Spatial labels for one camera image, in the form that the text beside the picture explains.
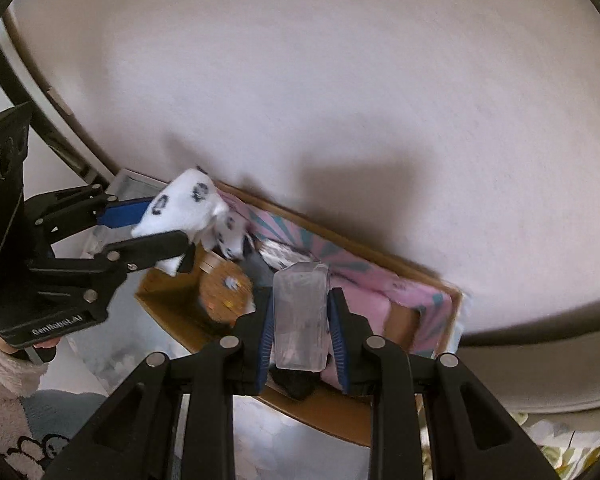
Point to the yellow floral bedding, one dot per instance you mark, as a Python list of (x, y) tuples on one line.
[(567, 432)]

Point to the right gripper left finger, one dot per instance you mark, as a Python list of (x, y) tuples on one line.
[(174, 418)]

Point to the round brown cookie tin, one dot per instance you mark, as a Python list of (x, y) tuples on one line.
[(225, 291)]

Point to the fuzzy white sleeve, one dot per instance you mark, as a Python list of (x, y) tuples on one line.
[(19, 379)]

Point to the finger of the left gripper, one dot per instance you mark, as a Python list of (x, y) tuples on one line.
[(60, 214), (114, 261)]

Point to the pink lined cardboard box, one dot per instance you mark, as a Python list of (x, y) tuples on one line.
[(402, 303)]

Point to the panda sock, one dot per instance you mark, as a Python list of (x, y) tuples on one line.
[(193, 204)]

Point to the black fabric bow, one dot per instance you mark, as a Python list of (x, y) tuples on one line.
[(297, 384)]

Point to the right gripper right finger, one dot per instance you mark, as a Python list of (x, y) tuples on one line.
[(423, 403)]

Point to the white floral lined tray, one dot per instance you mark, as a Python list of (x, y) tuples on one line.
[(268, 444)]

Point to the person's left hand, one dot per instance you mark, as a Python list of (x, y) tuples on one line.
[(48, 344)]

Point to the grey knitted hat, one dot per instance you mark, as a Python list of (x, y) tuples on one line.
[(256, 269)]

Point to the clear bag with card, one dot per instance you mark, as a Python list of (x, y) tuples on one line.
[(279, 256)]

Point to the white door frame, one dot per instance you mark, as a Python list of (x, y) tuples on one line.
[(51, 118)]

